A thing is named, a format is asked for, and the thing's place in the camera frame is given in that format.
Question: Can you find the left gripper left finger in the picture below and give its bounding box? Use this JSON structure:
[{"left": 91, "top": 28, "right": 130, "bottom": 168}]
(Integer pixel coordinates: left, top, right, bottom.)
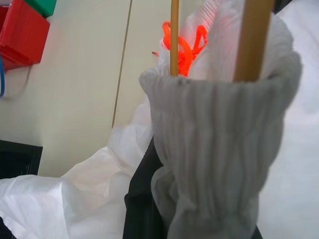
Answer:
[{"left": 123, "top": 140, "right": 170, "bottom": 239}]

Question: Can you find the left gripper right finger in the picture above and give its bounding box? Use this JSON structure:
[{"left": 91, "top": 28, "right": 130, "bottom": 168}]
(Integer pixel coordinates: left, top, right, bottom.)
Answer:
[{"left": 252, "top": 225, "right": 264, "bottom": 239}]

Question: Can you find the black open computer case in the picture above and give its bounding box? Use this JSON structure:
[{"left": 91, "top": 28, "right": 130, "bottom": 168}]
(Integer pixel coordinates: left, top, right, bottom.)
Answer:
[{"left": 0, "top": 139, "right": 43, "bottom": 180}]

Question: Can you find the red plastic bin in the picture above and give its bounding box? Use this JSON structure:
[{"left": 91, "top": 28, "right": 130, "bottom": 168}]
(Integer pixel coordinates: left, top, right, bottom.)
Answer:
[{"left": 0, "top": 0, "right": 51, "bottom": 72}]

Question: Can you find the green plastic bin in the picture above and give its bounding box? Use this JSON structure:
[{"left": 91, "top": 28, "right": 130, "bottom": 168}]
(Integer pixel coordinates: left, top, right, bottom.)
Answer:
[{"left": 30, "top": 0, "right": 59, "bottom": 18}]

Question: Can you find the blue cable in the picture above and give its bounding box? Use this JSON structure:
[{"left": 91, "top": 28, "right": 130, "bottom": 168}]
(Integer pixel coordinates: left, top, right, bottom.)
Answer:
[{"left": 0, "top": 58, "right": 7, "bottom": 98}]

